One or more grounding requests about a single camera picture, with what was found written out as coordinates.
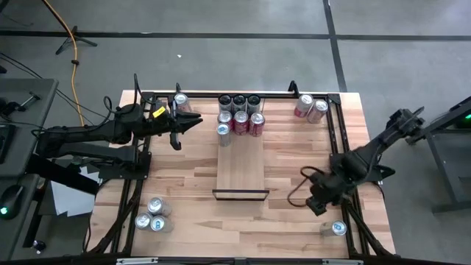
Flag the grey metal cart frame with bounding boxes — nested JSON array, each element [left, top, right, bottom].
[[404, 94, 471, 214]]

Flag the red Coca-Cola can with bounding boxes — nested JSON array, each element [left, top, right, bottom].
[[233, 110, 250, 136], [217, 110, 233, 126], [249, 112, 266, 138]]

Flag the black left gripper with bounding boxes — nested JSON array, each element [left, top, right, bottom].
[[145, 101, 204, 151]]

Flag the black floor cable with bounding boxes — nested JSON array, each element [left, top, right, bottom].
[[0, 52, 116, 126]]

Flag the black clamp tool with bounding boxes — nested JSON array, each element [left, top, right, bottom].
[[0, 91, 41, 116]]

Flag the black tripod stand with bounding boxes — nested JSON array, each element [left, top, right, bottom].
[[54, 24, 99, 56]]

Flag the orange extension cable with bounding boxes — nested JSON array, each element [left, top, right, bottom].
[[40, 0, 88, 130]]

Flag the grey desk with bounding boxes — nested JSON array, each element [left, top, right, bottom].
[[0, 77, 60, 261]]

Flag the silver Diet Coke can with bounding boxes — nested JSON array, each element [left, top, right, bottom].
[[306, 99, 330, 124], [173, 92, 192, 113]]

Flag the wooden shelf with black frame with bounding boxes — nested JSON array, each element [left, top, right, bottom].
[[212, 94, 271, 202]]

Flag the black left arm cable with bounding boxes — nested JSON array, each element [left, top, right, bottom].
[[102, 72, 152, 119]]

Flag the black flat bar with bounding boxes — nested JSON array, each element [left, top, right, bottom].
[[25, 153, 101, 196]]

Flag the black aluminium rig frame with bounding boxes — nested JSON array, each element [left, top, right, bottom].
[[85, 90, 397, 258]]

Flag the black computer mouse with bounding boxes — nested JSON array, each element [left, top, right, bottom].
[[0, 183, 25, 221]]

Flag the blue silver energy drink can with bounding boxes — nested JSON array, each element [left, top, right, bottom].
[[134, 212, 154, 231], [216, 123, 233, 147], [319, 219, 348, 237], [146, 197, 171, 217]]

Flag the silver edge bracket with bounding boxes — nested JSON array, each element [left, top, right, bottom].
[[322, 258, 364, 265], [116, 257, 160, 265]]

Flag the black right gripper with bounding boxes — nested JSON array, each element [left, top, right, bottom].
[[305, 171, 353, 217]]

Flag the white paper sheets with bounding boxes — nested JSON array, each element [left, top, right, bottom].
[[50, 165, 102, 218]]

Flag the black knob with white mark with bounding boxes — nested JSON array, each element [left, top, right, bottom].
[[31, 238, 47, 255]]

